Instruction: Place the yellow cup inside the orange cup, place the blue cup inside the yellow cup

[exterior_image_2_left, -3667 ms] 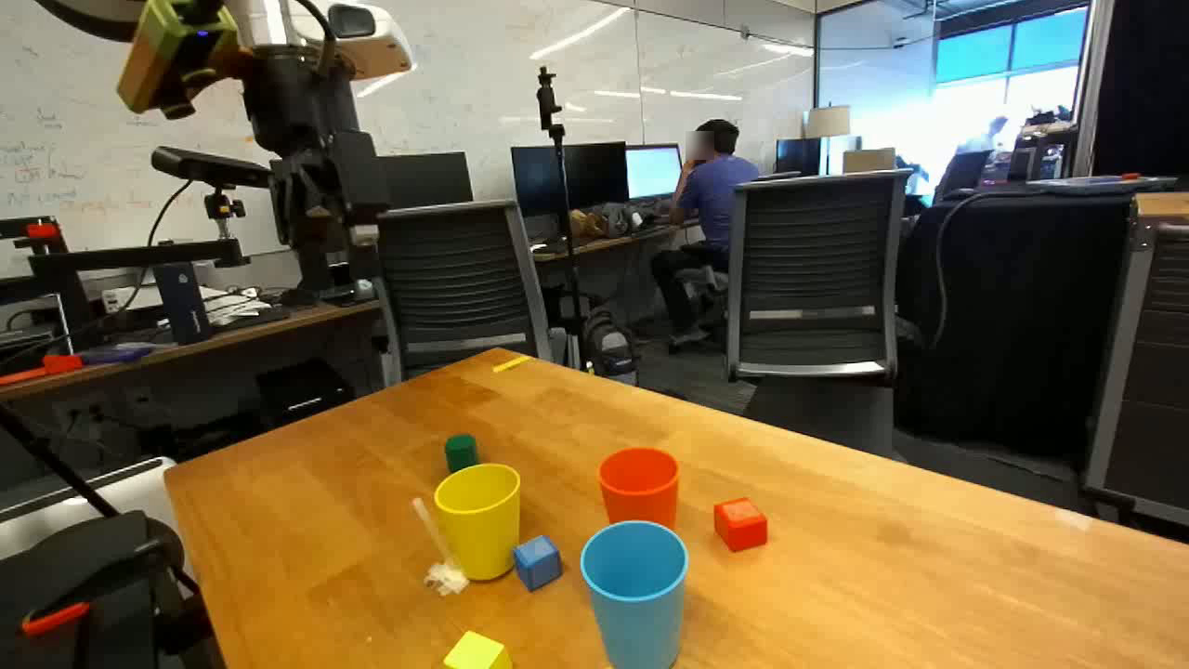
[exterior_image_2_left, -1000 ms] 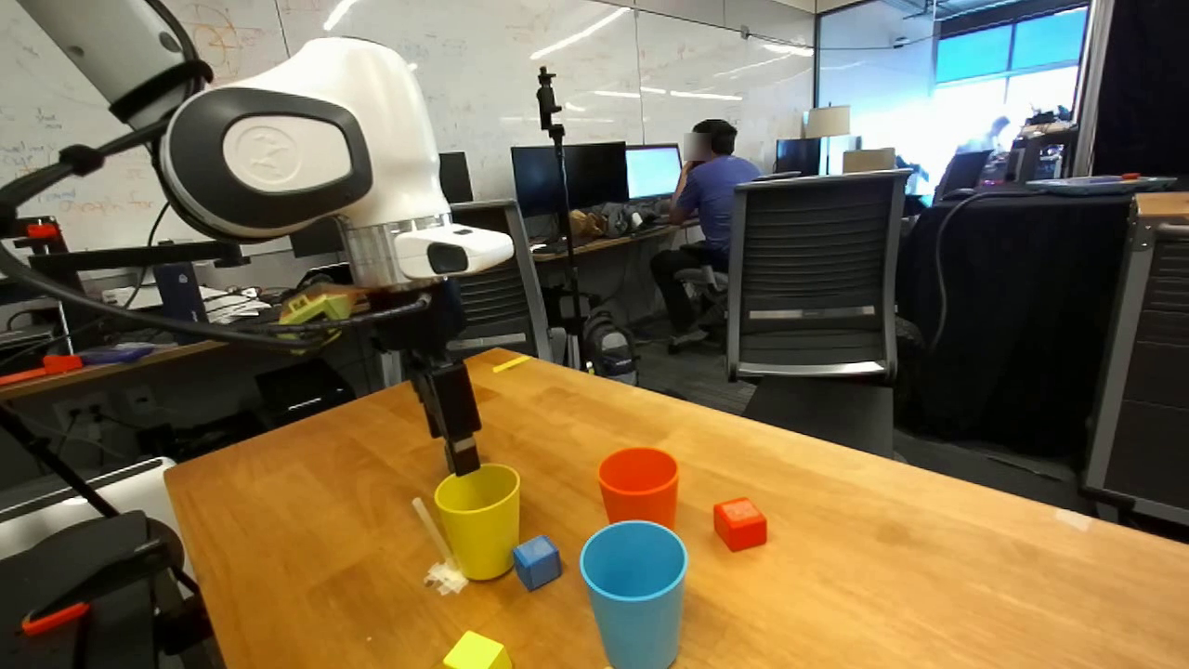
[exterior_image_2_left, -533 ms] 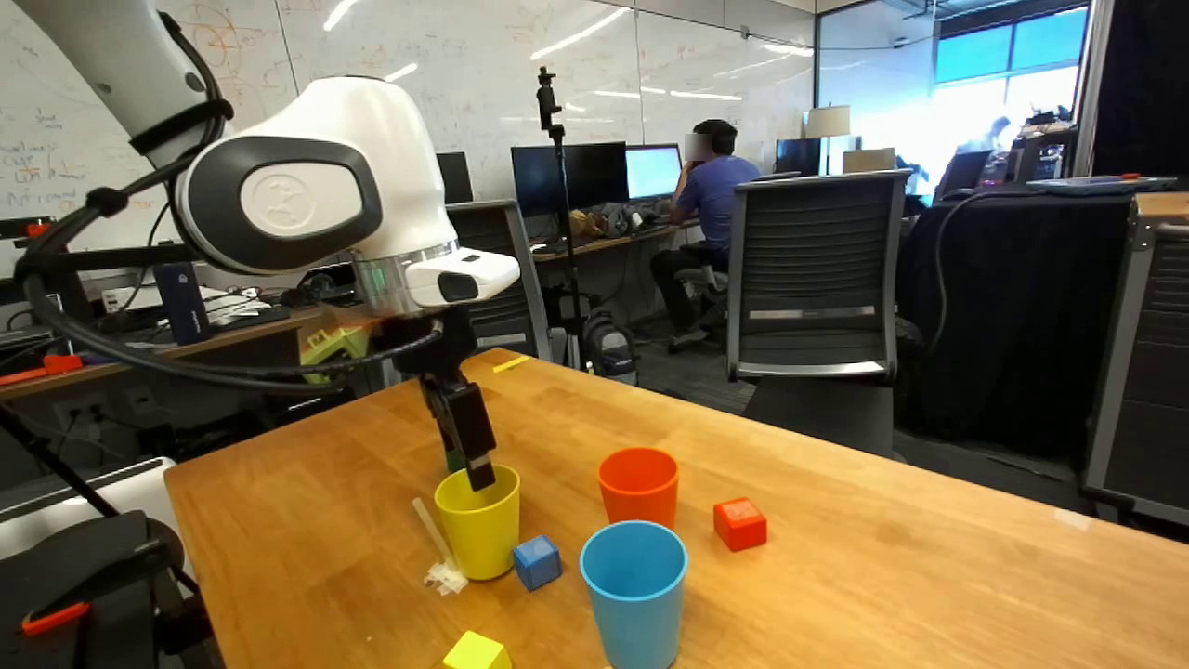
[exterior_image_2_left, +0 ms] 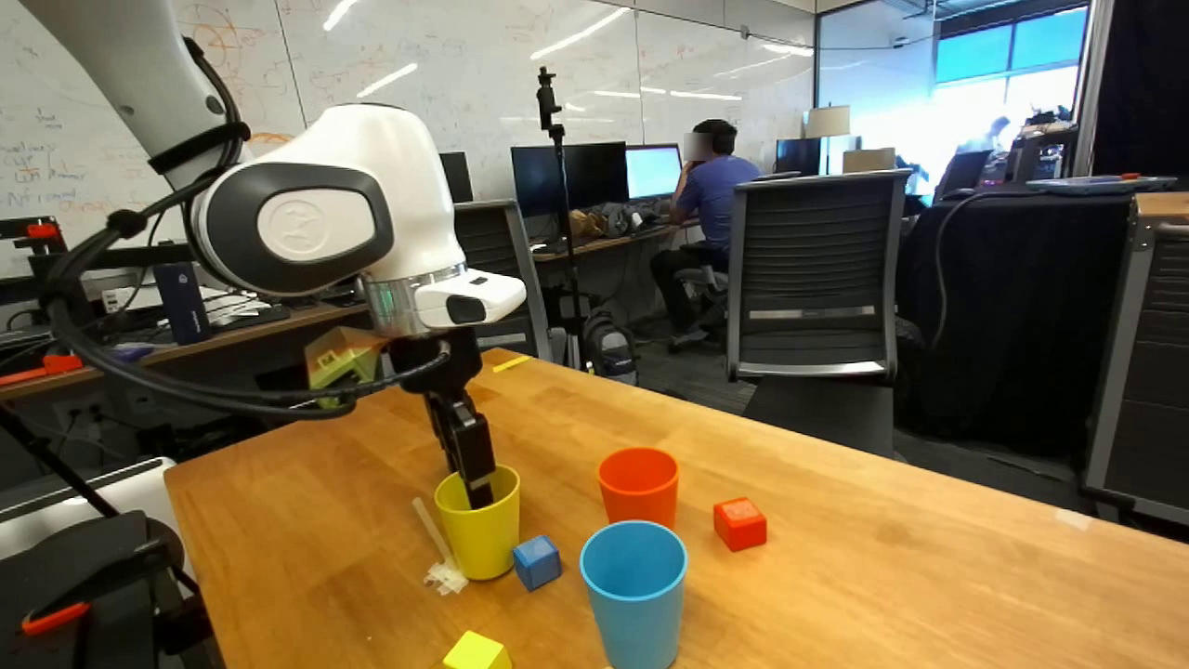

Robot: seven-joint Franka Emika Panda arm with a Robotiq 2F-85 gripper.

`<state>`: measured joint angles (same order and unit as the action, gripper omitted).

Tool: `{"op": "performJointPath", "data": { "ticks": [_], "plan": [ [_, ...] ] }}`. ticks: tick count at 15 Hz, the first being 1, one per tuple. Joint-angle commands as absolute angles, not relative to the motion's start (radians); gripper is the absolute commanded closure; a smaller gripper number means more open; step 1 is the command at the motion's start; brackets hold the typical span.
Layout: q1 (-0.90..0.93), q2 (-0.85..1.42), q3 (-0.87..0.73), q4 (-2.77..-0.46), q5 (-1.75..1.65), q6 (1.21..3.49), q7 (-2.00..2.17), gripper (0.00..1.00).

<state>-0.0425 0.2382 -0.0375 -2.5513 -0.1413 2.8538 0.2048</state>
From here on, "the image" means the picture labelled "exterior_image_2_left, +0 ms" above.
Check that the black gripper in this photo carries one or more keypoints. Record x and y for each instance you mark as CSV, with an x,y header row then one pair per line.
x,y
433,358

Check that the yellow plastic cup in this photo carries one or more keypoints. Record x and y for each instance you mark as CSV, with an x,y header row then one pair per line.
x,y
479,541

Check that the blue plastic cup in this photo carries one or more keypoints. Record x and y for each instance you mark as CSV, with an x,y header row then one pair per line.
x,y
634,608

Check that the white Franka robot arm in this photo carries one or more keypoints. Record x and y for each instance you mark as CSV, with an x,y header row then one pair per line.
x,y
373,151

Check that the orange plastic cup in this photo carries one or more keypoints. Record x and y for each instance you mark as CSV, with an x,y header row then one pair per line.
x,y
637,495

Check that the blue cube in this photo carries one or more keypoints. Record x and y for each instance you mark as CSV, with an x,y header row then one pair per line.
x,y
537,562

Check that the grey mesh office chair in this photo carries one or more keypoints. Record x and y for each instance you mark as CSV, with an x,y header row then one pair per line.
x,y
526,283
812,272

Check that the dark backpack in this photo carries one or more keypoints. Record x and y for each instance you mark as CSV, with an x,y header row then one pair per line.
x,y
610,347

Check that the yellow cube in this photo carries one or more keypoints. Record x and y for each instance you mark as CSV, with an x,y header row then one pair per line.
x,y
479,650

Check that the wooden office desk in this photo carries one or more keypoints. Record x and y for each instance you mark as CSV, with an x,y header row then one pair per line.
x,y
595,245

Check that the long wooden desk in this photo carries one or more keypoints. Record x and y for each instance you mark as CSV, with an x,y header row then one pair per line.
x,y
246,329

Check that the dark switched-off monitor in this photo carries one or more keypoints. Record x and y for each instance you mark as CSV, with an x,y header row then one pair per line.
x,y
458,177

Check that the black computer monitor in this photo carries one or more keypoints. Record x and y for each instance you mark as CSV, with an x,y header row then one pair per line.
x,y
570,177

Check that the red cube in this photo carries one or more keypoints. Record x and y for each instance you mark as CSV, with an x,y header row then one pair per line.
x,y
743,526

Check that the lit computer monitor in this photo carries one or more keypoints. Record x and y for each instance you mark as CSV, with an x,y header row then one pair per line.
x,y
651,172

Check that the black tripod pole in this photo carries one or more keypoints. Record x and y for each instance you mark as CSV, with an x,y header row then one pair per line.
x,y
547,106

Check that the person in purple shirt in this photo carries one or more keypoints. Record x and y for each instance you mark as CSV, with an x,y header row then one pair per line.
x,y
715,197

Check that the light grey panel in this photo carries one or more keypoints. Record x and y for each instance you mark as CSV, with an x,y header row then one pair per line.
x,y
76,505

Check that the black equipment with red clip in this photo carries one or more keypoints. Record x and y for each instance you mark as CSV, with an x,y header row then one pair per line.
x,y
89,582

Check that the small distant monitor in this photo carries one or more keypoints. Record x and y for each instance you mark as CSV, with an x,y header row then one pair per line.
x,y
798,157

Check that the black clamp stand red knobs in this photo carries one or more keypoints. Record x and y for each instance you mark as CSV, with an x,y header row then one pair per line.
x,y
39,236

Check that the white table lamp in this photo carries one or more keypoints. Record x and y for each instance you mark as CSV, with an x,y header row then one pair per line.
x,y
829,121

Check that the black cloth drape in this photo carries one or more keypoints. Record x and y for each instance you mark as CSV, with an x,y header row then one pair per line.
x,y
1017,319

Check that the dark distant office chair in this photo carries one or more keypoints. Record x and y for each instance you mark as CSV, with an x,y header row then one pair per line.
x,y
963,177

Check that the black curtain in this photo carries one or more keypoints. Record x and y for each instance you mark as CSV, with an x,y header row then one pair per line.
x,y
1145,85

